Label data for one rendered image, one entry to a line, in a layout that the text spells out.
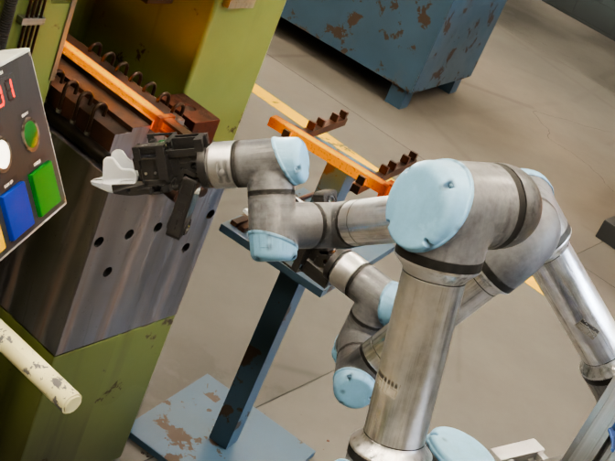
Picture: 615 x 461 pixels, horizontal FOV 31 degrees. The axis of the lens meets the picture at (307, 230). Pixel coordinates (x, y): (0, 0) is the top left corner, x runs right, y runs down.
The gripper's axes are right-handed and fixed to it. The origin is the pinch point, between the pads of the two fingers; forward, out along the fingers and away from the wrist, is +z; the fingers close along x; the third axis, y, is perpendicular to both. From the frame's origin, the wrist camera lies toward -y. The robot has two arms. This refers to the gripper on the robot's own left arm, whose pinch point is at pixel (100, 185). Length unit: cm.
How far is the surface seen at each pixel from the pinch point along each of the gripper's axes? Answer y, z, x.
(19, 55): 22.2, 10.4, -3.0
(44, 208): -2.5, 9.6, 2.5
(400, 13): -57, 19, -410
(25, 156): 6.8, 10.3, 3.2
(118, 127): -1.4, 13.0, -38.9
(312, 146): -19, -16, -74
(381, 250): -55, -24, -95
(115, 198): -14.0, 13.6, -31.9
